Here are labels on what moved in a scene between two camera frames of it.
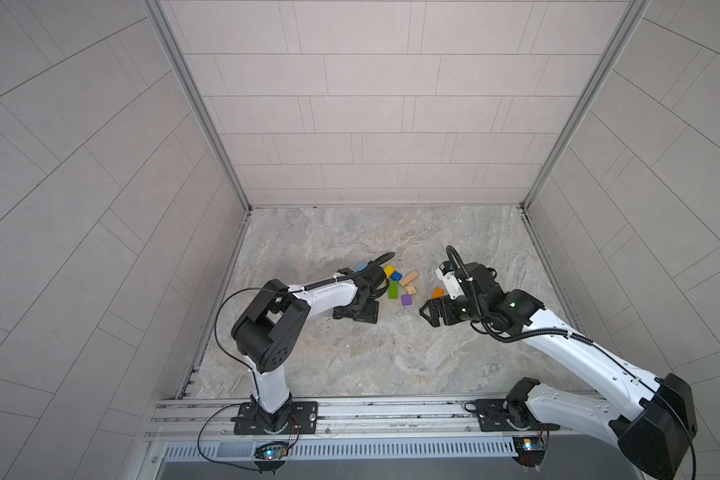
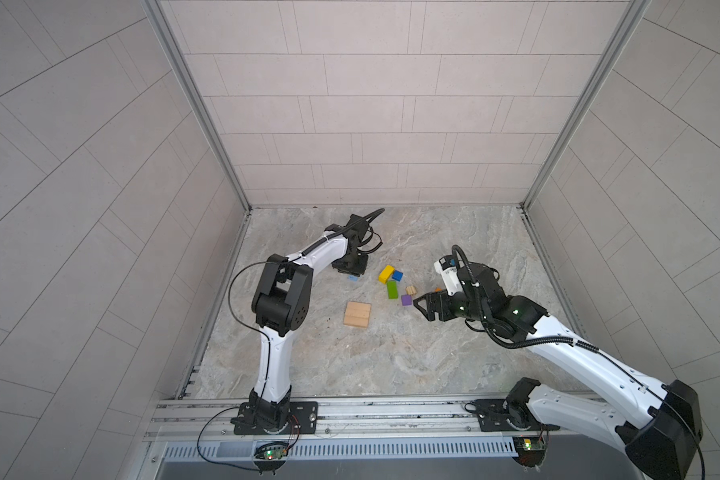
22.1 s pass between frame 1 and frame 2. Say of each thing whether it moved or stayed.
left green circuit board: stayed
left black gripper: moved
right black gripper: stayed
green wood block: stayed
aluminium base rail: stayed
